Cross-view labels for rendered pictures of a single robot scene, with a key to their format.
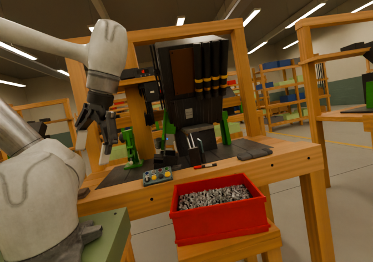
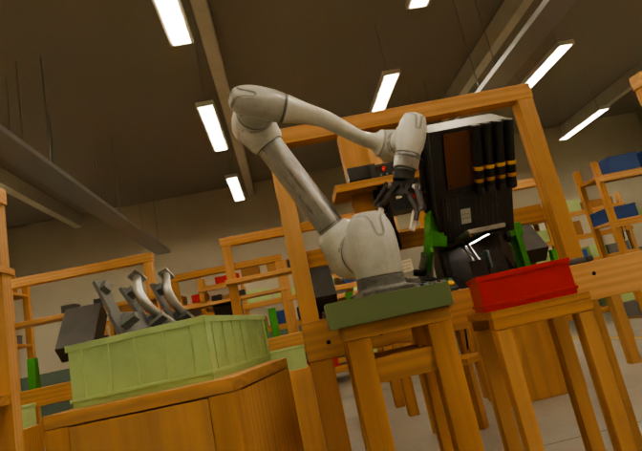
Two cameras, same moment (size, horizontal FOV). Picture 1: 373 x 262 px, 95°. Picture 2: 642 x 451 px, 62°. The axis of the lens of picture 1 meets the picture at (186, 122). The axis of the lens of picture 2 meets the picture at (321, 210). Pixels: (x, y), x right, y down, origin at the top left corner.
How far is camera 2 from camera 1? 145 cm
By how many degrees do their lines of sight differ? 17
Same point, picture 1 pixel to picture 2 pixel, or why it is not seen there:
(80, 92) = (288, 204)
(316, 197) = not seen: outside the picture
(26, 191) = (383, 227)
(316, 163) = not seen: outside the picture
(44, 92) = (33, 263)
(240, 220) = (546, 282)
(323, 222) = not seen: outside the picture
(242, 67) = (539, 156)
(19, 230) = (382, 251)
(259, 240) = (568, 300)
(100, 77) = (411, 156)
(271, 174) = (594, 285)
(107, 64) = (416, 145)
